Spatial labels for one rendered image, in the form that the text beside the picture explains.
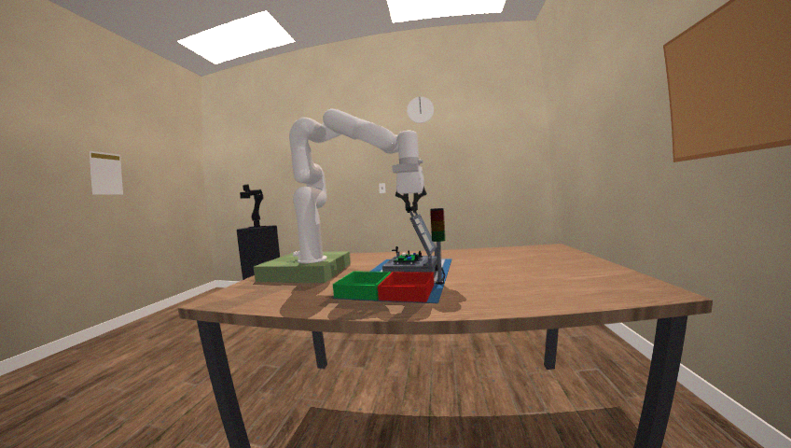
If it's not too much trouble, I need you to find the green open bin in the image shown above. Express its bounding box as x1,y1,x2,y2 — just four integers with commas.
332,272,391,301

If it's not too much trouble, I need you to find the red bin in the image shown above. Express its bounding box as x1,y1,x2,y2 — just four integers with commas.
378,272,434,302

